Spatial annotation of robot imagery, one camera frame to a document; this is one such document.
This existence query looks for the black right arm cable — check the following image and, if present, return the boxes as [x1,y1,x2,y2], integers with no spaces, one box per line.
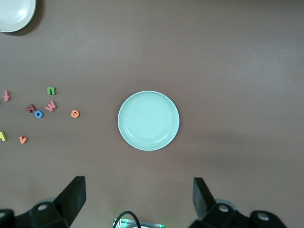
[114,210,143,228]

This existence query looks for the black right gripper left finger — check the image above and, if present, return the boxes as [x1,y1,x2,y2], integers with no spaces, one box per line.
[0,176,86,228]

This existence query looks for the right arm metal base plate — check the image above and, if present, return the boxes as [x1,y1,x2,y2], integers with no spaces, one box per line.
[113,218,166,228]

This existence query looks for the pink letter W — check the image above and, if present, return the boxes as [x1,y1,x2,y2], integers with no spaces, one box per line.
[45,101,58,112]

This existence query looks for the green plate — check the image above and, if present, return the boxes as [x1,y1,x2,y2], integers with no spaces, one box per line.
[117,90,181,152]

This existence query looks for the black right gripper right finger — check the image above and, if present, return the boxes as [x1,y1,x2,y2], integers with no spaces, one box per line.
[187,177,285,228]

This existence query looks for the beige plate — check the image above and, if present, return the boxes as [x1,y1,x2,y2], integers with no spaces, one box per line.
[0,0,37,33]

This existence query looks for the brown table cover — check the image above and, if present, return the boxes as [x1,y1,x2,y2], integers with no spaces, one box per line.
[0,0,304,228]

